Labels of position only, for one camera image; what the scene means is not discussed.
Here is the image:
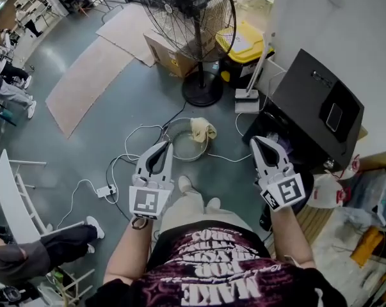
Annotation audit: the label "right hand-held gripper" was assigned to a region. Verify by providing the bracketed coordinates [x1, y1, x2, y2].
[249, 136, 306, 212]

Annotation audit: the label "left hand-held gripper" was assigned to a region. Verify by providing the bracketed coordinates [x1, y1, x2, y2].
[129, 141, 175, 221]

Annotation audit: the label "beige clothes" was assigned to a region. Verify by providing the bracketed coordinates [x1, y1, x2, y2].
[190, 117, 218, 144]

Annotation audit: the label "black washing machine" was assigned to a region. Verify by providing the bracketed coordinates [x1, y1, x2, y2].
[242, 49, 366, 233]

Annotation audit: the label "person's right forearm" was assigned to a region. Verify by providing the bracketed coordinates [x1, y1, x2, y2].
[269, 205, 317, 270]

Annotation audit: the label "person's left forearm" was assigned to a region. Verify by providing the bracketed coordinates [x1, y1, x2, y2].
[103, 217, 156, 285]

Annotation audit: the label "person's left white shoe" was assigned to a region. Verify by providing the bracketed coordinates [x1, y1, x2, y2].
[178, 175, 194, 193]

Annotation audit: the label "white power strip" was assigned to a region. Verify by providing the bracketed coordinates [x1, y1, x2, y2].
[95, 184, 118, 199]

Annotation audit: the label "white mop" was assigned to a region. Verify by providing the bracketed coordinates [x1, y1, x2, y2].
[234, 33, 271, 115]

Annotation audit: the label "person's beige trousers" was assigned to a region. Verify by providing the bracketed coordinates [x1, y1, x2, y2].
[159, 189, 255, 237]

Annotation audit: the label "dark wristband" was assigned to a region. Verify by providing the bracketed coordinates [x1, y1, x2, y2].
[131, 216, 149, 230]

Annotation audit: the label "smartphone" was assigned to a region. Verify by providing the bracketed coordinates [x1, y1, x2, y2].
[326, 102, 344, 133]

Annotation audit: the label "black pad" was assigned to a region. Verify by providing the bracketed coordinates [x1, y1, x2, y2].
[319, 80, 362, 144]

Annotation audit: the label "black eyeglasses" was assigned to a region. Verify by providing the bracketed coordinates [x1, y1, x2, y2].
[310, 70, 333, 88]

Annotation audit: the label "pile of clear plastic bags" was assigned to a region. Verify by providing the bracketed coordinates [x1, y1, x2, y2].
[342, 168, 386, 226]

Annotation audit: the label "brown cardboard box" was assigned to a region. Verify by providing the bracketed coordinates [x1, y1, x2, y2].
[143, 11, 225, 79]

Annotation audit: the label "brown cardboard floor sheet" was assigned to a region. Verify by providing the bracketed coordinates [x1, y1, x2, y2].
[95, 2, 163, 68]
[45, 36, 136, 139]

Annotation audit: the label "large cardboard panel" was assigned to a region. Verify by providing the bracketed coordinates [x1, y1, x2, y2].
[355, 148, 386, 173]

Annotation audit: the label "yellow lid trash bin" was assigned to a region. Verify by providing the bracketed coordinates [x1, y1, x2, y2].
[215, 20, 275, 83]

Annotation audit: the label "person's black printed t-shirt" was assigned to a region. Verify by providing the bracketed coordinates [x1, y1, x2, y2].
[85, 227, 349, 307]

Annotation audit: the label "orange bag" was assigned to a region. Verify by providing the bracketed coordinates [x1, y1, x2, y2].
[351, 227, 384, 269]

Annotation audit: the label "white table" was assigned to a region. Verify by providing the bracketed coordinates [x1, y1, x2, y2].
[0, 148, 48, 244]

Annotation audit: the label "white cable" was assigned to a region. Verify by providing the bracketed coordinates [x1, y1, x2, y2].
[111, 125, 165, 205]
[56, 179, 99, 230]
[207, 112, 261, 164]

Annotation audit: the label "white stool frame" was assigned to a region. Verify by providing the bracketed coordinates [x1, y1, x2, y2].
[47, 267, 96, 306]

